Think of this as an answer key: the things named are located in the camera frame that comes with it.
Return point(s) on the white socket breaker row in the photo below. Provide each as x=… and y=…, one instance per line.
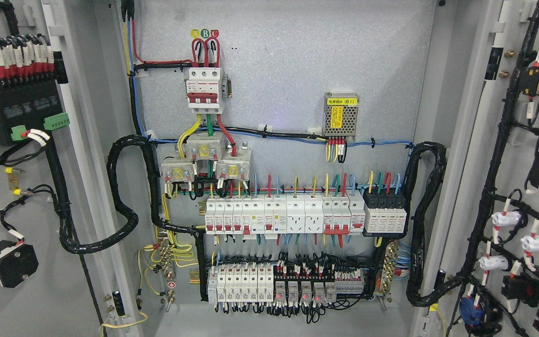
x=281, y=215

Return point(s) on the metal mesh power supply module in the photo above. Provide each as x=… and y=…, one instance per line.
x=341, y=111

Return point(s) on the red three pole main breaker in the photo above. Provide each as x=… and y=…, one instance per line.
x=206, y=90

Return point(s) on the lower relay and breaker row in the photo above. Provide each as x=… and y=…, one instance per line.
x=305, y=285

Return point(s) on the black surge protector block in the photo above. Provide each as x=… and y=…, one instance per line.
x=385, y=214

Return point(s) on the yellow terminal connector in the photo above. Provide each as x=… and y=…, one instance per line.
x=13, y=181

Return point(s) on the black digital power meter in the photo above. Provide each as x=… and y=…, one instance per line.
x=27, y=105

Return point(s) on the left door rotary switch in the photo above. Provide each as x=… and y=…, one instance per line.
x=17, y=262

